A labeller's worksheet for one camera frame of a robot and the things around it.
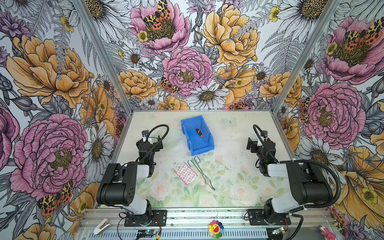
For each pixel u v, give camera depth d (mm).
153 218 730
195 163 937
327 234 683
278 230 716
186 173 894
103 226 702
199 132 1078
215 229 702
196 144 1017
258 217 736
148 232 713
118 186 460
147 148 712
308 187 467
